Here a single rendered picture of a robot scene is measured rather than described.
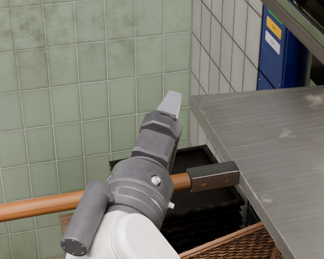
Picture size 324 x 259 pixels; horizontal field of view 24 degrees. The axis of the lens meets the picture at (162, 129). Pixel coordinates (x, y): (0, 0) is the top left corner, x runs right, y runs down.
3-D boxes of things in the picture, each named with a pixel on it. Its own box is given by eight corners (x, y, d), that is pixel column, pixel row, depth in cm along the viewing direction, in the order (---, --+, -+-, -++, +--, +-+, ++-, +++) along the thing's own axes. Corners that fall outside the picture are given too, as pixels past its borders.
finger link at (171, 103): (185, 98, 108) (174, 127, 104) (164, 91, 108) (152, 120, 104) (187, 90, 107) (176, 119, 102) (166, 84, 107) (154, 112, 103)
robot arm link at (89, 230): (180, 211, 97) (155, 282, 89) (129, 236, 104) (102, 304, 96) (115, 158, 93) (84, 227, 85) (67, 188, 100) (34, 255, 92)
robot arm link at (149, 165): (134, 100, 102) (105, 162, 94) (201, 122, 101) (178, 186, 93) (123, 160, 111) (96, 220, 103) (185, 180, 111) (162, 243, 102)
